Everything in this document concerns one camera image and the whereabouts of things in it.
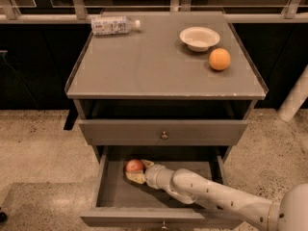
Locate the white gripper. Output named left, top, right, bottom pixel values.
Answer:
left=125, top=159, right=174, bottom=191

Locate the red apple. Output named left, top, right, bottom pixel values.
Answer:
left=125, top=159, right=143, bottom=172

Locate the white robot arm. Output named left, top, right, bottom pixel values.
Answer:
left=124, top=159, right=308, bottom=231

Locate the open grey middle drawer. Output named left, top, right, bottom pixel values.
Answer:
left=81, top=146, right=242, bottom=230

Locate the brass top drawer knob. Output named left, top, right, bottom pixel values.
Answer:
left=161, top=131, right=168, bottom=141

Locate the brass drawer knob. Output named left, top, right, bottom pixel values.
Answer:
left=161, top=131, right=168, bottom=141
left=161, top=221, right=168, bottom=231

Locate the brass middle drawer knob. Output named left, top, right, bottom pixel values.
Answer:
left=161, top=221, right=168, bottom=231

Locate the closed grey top drawer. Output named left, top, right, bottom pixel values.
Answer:
left=79, top=119, right=247, bottom=146

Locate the grey drawer cabinet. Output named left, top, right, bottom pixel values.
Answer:
left=64, top=11, right=269, bottom=166

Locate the orange fruit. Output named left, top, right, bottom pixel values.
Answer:
left=209, top=48, right=231, bottom=71

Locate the white paper bowl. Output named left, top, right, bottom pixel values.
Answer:
left=179, top=27, right=220, bottom=52

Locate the clear plastic water bottle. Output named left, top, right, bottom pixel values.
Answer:
left=91, top=16, right=141, bottom=36

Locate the metal window railing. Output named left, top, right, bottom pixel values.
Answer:
left=0, top=0, right=308, bottom=23

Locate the white post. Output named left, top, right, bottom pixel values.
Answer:
left=277, top=65, right=308, bottom=121

